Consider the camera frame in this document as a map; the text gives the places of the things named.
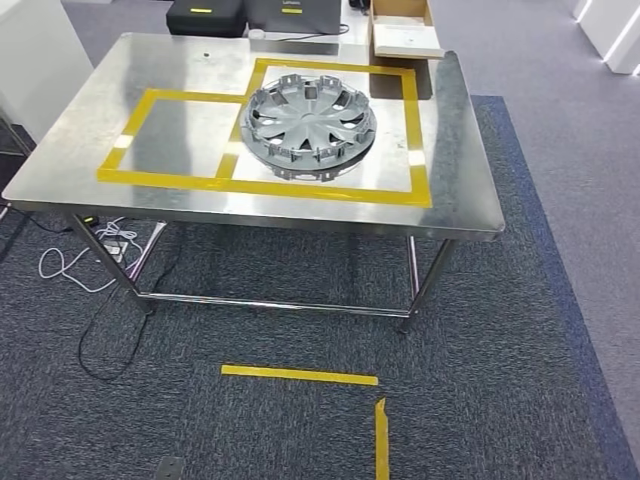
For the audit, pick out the grey plastic wheel hubcap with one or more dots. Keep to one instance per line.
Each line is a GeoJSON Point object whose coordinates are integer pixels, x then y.
{"type": "Point", "coordinates": [307, 126]}

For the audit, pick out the pale workbench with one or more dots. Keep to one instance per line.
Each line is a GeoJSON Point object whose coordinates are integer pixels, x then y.
{"type": "Point", "coordinates": [175, 66]}

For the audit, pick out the white side table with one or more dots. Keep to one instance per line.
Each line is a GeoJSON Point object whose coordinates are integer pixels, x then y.
{"type": "Point", "coordinates": [354, 30]}

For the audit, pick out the yellow floor tape strip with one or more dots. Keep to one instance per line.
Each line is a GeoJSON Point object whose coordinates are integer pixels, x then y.
{"type": "Point", "coordinates": [382, 444]}

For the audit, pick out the white round puck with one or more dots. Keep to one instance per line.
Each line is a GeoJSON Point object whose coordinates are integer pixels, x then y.
{"type": "Point", "coordinates": [256, 34]}

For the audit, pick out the black laptop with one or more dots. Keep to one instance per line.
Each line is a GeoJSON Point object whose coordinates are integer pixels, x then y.
{"type": "Point", "coordinates": [295, 16]}

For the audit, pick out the cardboard box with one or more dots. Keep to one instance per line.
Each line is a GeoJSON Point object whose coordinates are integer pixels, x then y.
{"type": "Point", "coordinates": [407, 40]}

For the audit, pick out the black game controller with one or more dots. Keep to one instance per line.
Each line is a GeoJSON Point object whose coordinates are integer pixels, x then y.
{"type": "Point", "coordinates": [359, 3]}

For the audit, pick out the black zip case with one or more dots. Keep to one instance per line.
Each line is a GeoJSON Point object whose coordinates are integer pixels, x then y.
{"type": "Point", "coordinates": [207, 20]}

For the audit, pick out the floor power adapter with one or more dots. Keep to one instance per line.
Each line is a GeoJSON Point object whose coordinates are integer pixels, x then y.
{"type": "Point", "coordinates": [115, 248]}

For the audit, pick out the white cabinet panel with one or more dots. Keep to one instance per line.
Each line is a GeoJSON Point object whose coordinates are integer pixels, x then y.
{"type": "Point", "coordinates": [40, 66]}

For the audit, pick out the white floor object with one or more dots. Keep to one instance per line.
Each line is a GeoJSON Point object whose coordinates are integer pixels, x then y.
{"type": "Point", "coordinates": [615, 26]}

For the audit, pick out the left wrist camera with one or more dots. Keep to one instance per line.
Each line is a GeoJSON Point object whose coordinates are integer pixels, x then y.
{"type": "Point", "coordinates": [170, 469]}

